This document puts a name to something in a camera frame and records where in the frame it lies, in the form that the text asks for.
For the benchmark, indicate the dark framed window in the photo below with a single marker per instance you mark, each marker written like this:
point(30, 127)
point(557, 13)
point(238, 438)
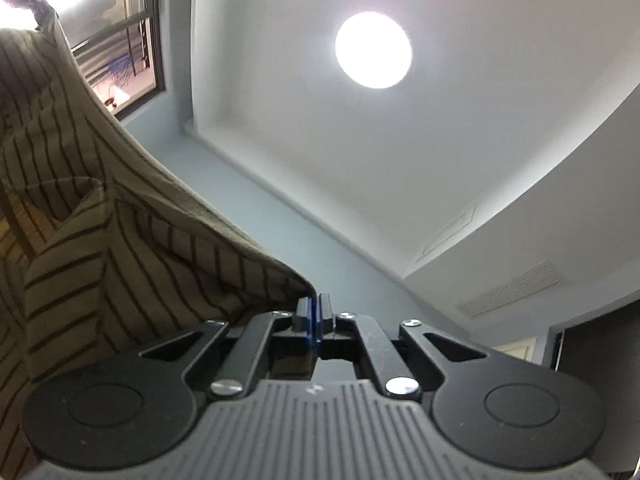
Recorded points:
point(117, 55)

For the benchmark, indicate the white ceiling air vent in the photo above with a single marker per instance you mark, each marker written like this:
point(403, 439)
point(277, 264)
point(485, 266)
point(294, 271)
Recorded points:
point(510, 287)

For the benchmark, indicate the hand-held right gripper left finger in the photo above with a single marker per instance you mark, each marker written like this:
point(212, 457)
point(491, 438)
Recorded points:
point(307, 322)

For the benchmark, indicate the round ceiling light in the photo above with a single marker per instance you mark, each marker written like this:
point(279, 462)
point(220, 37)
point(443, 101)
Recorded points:
point(374, 50)

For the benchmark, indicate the white ceiling access hatch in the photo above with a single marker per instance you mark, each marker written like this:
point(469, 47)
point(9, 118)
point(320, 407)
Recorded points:
point(447, 234)

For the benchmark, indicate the brown striped shirt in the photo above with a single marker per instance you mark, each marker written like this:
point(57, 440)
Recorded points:
point(100, 210)

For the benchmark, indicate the beige room door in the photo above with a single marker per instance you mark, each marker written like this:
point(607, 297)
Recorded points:
point(515, 349)

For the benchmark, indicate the dark wardrobe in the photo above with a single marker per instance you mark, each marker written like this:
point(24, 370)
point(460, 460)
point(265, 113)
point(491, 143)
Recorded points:
point(600, 345)

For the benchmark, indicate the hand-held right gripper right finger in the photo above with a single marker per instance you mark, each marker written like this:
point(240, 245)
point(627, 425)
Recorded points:
point(324, 322)

